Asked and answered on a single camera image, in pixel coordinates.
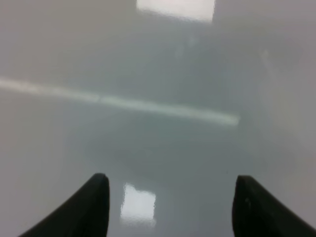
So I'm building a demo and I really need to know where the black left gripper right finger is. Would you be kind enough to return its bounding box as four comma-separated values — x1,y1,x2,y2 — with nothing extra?
232,175,316,237

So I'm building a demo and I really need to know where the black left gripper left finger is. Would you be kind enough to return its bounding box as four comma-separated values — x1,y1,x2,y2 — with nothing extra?
21,173,110,237

